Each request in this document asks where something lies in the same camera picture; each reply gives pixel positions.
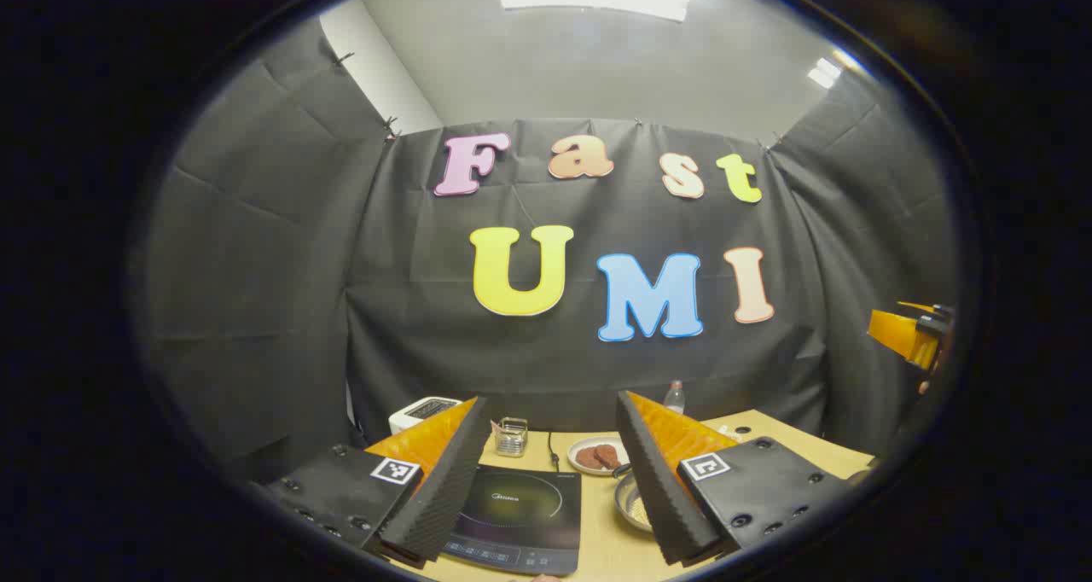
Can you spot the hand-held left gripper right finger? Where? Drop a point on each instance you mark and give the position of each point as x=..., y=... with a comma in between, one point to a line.
x=653, y=497

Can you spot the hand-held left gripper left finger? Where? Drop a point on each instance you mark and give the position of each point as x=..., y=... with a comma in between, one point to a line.
x=444, y=497

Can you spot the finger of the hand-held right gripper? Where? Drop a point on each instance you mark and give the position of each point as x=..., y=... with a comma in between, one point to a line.
x=891, y=330

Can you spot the black induction cooktop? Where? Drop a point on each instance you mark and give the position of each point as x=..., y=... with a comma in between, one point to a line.
x=520, y=514

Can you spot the pile of soybeans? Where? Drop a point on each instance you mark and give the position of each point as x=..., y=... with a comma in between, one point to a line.
x=637, y=507

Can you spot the red raw meat slice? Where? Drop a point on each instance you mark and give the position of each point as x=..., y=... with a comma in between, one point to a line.
x=588, y=457
x=608, y=456

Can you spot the white round plate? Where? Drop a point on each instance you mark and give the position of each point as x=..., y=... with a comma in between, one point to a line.
x=589, y=471

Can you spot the white toaster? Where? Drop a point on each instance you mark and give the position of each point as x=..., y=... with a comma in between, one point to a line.
x=422, y=411

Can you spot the clear plastic water bottle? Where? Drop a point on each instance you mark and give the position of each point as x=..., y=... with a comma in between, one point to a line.
x=674, y=398

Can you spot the black backdrop cloth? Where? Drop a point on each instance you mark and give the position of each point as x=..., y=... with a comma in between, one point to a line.
x=341, y=266

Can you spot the small ceiling light panel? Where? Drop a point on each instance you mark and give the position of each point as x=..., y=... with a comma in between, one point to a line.
x=824, y=72

